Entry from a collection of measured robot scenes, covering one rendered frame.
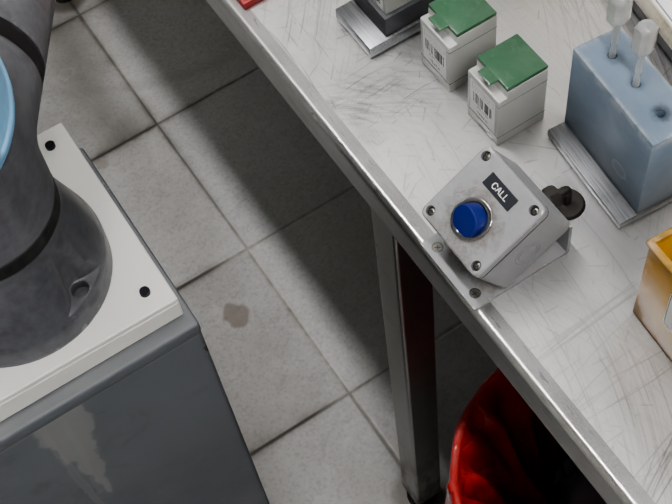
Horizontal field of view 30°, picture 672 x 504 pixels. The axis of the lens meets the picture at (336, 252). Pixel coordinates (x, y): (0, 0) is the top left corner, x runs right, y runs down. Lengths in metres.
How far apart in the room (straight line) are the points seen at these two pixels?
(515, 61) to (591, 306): 0.19
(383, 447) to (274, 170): 0.52
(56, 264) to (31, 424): 0.13
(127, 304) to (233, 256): 1.07
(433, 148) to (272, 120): 1.14
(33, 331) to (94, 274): 0.06
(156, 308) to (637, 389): 0.35
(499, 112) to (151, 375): 0.33
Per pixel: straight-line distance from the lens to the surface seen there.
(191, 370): 1.00
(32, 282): 0.88
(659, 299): 0.88
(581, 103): 0.96
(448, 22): 0.99
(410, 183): 0.98
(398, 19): 1.05
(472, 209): 0.88
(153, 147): 2.13
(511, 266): 0.91
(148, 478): 1.11
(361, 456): 1.82
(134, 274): 0.94
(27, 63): 0.84
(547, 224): 0.89
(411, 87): 1.04
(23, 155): 0.81
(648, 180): 0.93
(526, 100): 0.98
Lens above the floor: 1.70
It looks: 59 degrees down
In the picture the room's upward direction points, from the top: 10 degrees counter-clockwise
